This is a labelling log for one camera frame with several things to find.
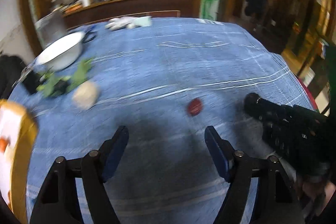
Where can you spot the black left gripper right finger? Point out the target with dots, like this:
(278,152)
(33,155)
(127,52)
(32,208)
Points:
(275,201)

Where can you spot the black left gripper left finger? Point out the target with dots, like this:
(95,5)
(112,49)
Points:
(57,201)

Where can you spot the orange tangerine top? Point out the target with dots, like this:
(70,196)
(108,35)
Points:
(3,144)

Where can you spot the person's right hand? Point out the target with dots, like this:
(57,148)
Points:
(314,190)

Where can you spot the yellow cardboard tray box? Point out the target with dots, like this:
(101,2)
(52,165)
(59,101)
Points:
(19,127)

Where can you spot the white sugarcane piece far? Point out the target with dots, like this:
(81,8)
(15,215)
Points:
(86,95)

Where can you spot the red jujube date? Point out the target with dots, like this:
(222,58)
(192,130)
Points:
(195,107)

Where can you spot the small black box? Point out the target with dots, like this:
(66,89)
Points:
(61,87)

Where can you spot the green leaves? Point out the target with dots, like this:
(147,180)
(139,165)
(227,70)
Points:
(48,79)

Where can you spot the black cup with tools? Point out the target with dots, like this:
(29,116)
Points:
(30,80)

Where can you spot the black sofa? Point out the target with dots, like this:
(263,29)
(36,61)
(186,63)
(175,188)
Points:
(11,69)

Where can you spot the white enamel bowl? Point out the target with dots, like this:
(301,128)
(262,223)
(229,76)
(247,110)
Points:
(62,53)

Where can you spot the blue plaid tablecloth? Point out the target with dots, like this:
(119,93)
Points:
(147,77)

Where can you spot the blue scissors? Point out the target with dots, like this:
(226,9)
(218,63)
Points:
(90,34)

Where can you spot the glass pitcher mug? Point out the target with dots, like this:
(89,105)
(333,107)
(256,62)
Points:
(50,28)

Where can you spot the wooden sideboard counter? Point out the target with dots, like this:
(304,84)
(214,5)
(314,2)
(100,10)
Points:
(107,10)

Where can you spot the white work gloves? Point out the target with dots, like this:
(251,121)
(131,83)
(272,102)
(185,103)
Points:
(128,22)

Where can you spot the white paper cup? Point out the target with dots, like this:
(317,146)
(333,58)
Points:
(85,3)

